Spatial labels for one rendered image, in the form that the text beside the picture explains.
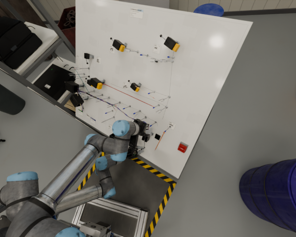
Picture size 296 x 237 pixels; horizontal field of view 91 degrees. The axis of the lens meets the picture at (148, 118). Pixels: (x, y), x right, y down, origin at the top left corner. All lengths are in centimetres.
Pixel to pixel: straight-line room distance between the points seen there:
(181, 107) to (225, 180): 142
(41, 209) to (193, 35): 97
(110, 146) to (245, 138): 196
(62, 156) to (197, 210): 211
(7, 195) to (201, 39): 117
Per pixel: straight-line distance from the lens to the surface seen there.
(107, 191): 98
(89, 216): 217
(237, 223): 220
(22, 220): 61
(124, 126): 65
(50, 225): 57
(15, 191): 92
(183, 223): 212
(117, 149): 69
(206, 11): 300
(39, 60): 142
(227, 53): 87
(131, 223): 198
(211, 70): 88
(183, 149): 101
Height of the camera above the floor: 208
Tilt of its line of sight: 63 degrees down
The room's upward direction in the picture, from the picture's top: 23 degrees counter-clockwise
